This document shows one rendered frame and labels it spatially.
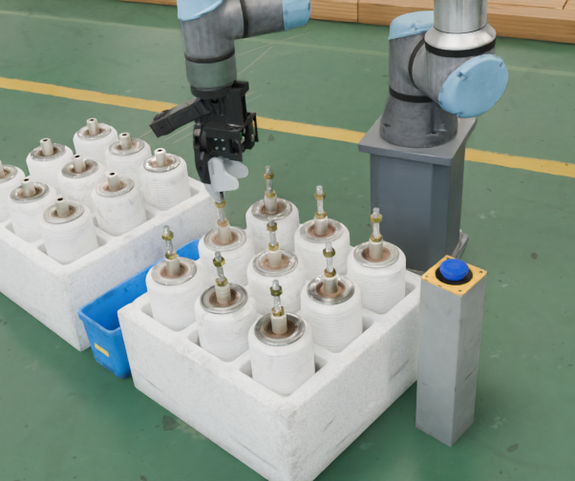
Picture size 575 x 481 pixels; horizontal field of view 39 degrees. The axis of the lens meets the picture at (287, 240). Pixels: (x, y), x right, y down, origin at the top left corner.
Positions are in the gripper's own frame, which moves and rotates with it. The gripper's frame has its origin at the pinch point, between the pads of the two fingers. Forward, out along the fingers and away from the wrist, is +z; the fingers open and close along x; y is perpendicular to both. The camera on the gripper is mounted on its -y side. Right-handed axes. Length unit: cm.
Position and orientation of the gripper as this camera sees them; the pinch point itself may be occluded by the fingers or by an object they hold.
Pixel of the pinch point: (215, 192)
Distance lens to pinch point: 135.8
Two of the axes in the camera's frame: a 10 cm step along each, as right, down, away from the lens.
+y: 9.4, 1.4, -3.2
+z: 0.7, 8.3, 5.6
